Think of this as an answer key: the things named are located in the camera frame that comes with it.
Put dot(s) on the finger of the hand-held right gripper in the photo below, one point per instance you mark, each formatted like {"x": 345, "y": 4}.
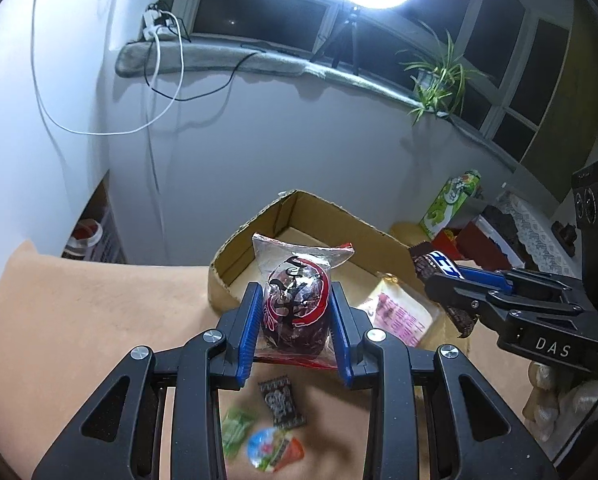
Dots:
{"x": 454, "y": 292}
{"x": 479, "y": 275}

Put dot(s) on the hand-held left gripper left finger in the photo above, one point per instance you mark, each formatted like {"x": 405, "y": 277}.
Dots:
{"x": 246, "y": 330}

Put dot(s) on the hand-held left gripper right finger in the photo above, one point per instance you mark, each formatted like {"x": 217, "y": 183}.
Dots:
{"x": 341, "y": 335}

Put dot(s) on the brown chocolate bar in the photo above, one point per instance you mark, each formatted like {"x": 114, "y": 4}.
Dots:
{"x": 424, "y": 262}

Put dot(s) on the red date snack packet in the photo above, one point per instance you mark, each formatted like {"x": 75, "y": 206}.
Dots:
{"x": 294, "y": 300}

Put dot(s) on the dark candy packet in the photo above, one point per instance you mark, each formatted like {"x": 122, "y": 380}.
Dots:
{"x": 281, "y": 402}

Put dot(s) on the light green candy packet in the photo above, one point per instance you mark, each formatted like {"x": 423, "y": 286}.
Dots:
{"x": 238, "y": 432}

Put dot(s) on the blue rimmed jelly cup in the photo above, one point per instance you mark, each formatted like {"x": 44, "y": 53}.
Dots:
{"x": 271, "y": 450}

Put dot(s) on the red cardboard box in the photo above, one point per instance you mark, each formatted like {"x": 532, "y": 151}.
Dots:
{"x": 479, "y": 245}

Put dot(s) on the sliced bread packet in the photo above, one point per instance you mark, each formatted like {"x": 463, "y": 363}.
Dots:
{"x": 404, "y": 317}

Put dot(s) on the white lace cloth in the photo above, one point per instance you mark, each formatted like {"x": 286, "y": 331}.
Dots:
{"x": 529, "y": 220}

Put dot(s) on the green juice carton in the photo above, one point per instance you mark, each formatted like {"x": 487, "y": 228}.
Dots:
{"x": 444, "y": 205}

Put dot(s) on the potted spider plant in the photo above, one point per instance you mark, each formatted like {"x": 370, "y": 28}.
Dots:
{"x": 436, "y": 77}

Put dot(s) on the black tripod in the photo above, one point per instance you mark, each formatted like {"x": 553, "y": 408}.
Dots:
{"x": 346, "y": 35}

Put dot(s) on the grey windowsill cloth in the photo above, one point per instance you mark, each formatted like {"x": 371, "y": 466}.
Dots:
{"x": 204, "y": 57}

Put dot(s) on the white power strip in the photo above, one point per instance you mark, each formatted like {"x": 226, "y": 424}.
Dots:
{"x": 159, "y": 22}

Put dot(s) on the window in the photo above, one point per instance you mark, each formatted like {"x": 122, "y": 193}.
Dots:
{"x": 264, "y": 10}

